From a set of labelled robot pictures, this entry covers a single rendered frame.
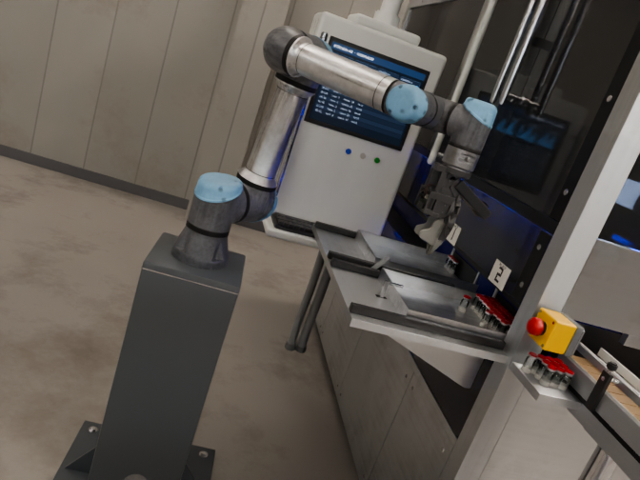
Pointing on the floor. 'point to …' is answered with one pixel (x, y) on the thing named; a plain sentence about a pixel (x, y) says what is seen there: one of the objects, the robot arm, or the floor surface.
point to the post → (553, 277)
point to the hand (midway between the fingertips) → (431, 250)
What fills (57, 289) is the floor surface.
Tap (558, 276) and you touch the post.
